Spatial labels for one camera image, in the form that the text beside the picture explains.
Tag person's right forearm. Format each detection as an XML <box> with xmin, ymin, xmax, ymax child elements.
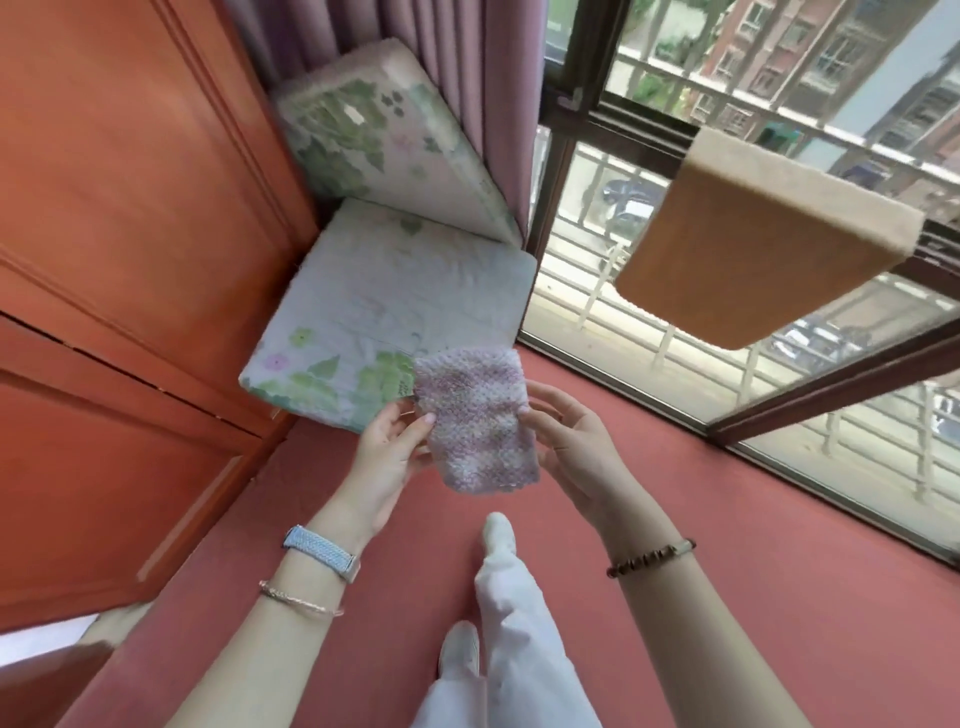
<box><xmin>592</xmin><ymin>491</ymin><xmax>816</xmax><ymax>728</ymax></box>

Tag light blue watch band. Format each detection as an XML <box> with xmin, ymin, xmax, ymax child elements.
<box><xmin>282</xmin><ymin>524</ymin><xmax>362</xmax><ymax>585</ymax></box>

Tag dark brown window frame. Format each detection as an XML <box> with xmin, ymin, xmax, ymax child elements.
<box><xmin>523</xmin><ymin>0</ymin><xmax>960</xmax><ymax>565</ymax></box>

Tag person's left forearm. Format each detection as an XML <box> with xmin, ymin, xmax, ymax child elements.
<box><xmin>161</xmin><ymin>511</ymin><xmax>423</xmax><ymax>728</ymax></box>

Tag thin gold bracelet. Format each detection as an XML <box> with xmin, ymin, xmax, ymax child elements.
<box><xmin>258</xmin><ymin>579</ymin><xmax>347</xmax><ymax>621</ymax></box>

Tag brown bead bracelet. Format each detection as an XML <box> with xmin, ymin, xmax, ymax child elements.
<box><xmin>605</xmin><ymin>537</ymin><xmax>699</xmax><ymax>581</ymax></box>

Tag pink curtain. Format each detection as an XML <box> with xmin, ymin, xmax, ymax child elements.
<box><xmin>223</xmin><ymin>0</ymin><xmax>554</xmax><ymax>250</ymax></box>

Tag red brick building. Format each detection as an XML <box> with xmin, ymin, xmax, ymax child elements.
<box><xmin>693</xmin><ymin>0</ymin><xmax>960</xmax><ymax>151</ymax></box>

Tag tan foam cushion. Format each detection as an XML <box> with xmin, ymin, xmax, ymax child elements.
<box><xmin>614</xmin><ymin>124</ymin><xmax>928</xmax><ymax>352</ymax></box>

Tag red-brown wooden wardrobe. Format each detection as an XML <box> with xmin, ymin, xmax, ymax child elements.
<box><xmin>0</xmin><ymin>0</ymin><xmax>325</xmax><ymax>636</ymax></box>

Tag pink white knitted cloth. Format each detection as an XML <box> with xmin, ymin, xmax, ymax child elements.
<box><xmin>412</xmin><ymin>346</ymin><xmax>543</xmax><ymax>496</ymax></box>

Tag white trousers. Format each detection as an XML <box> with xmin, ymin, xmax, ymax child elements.
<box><xmin>410</xmin><ymin>551</ymin><xmax>625</xmax><ymax>728</ymax></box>

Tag person's right hand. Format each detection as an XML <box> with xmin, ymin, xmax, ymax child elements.
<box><xmin>517</xmin><ymin>382</ymin><xmax>640</xmax><ymax>531</ymax></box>

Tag person's left hand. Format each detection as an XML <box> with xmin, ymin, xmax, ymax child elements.
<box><xmin>330</xmin><ymin>399</ymin><xmax>437</xmax><ymax>546</ymax></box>

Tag dark parked car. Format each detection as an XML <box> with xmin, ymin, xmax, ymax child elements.
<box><xmin>598</xmin><ymin>177</ymin><xmax>665</xmax><ymax>235</ymax></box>

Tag white balcony railing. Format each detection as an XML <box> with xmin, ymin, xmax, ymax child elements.
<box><xmin>536</xmin><ymin>56</ymin><xmax>960</xmax><ymax>505</ymax></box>

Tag white shoe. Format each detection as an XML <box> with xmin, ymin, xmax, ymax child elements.
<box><xmin>480</xmin><ymin>511</ymin><xmax>519</xmax><ymax>573</ymax></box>
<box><xmin>436</xmin><ymin>620</ymin><xmax>482</xmax><ymax>682</ymax></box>

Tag floral seat cushion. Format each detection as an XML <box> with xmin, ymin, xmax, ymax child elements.
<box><xmin>237</xmin><ymin>196</ymin><xmax>538</xmax><ymax>435</ymax></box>
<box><xmin>270</xmin><ymin>37</ymin><xmax>524</xmax><ymax>246</ymax></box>

